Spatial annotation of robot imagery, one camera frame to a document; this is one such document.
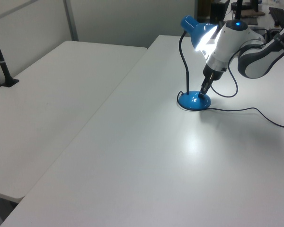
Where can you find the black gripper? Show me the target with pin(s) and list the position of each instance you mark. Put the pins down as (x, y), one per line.
(214, 73)

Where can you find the blue gooseneck desk lamp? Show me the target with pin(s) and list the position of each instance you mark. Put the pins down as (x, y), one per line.
(194, 101)

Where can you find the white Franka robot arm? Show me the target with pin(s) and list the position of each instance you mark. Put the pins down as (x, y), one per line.
(229, 45)

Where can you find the black computer monitor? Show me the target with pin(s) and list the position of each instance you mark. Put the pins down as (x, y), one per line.
(217, 11)

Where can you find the black monitor stand pole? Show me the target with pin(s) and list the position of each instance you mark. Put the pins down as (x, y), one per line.
(238, 10)

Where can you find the black keyboard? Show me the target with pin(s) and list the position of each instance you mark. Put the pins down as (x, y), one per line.
(278, 14)

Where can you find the black clamped pole stand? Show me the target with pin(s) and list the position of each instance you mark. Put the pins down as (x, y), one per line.
(2, 66)

